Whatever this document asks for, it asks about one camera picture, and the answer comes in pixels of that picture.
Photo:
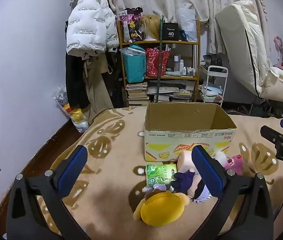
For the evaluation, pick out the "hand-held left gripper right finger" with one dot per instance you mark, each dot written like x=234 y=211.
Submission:
x=206 y=170

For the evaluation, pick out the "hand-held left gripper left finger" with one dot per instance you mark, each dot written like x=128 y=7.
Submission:
x=72 y=170

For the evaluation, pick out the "pink roll plush toy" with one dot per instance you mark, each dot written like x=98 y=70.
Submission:
x=185 y=161

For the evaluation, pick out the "purple-clothed white-haired plush doll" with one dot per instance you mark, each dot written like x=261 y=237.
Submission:
x=181 y=182

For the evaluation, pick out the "pink bear plush toy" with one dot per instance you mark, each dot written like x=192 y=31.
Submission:
x=234 y=165

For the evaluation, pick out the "printed cardboard box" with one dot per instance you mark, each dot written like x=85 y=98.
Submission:
x=181 y=140

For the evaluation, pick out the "green tissue pack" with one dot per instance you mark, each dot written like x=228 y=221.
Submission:
x=160 y=175

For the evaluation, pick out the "yellow plush toy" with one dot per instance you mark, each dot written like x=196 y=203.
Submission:
x=159 y=210

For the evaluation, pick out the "beige patterned blanket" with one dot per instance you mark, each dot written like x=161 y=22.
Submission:
x=111 y=175

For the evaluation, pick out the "cream cushion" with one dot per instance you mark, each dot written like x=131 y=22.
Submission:
x=279 y=85

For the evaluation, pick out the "plastic bag of plush toys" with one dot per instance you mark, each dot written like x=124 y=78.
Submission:
x=76 y=115

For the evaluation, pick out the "white trolley cart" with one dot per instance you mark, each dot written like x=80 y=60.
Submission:
x=212 y=90

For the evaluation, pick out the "pink desk fan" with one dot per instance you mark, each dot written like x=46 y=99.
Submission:
x=279 y=45

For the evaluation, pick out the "beige coat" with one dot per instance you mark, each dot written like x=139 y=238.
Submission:
x=94 y=90

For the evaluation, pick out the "pile of magazines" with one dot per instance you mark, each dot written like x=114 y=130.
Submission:
x=171 y=91

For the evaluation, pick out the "black hanging garment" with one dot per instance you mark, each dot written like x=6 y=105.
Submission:
x=72 y=80

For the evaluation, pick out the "wooden shelf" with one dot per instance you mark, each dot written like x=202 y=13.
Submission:
x=181 y=78

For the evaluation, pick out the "white folded mattress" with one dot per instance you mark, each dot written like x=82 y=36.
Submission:
x=239 y=42

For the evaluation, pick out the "stack of books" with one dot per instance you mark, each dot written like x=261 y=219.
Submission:
x=136 y=93

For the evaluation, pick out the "group of white cosmetic bottles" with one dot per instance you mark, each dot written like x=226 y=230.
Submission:
x=181 y=66

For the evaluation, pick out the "red patterned bag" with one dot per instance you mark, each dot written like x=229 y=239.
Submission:
x=154 y=62

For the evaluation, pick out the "teal bag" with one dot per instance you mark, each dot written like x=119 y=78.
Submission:
x=134 y=65

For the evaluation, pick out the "green pole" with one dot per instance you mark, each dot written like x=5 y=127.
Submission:
x=160 y=55

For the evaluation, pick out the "clear plastic bag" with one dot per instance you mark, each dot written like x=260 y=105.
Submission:
x=187 y=25

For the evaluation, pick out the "black box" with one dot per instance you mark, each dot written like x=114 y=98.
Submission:
x=170 y=32

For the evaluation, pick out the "white puffer jacket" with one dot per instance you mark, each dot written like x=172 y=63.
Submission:
x=89 y=17

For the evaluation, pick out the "purple printed bag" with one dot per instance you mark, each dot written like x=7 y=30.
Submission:
x=131 y=25

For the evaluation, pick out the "blonde wig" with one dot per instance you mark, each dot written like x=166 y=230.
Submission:
x=150 y=23

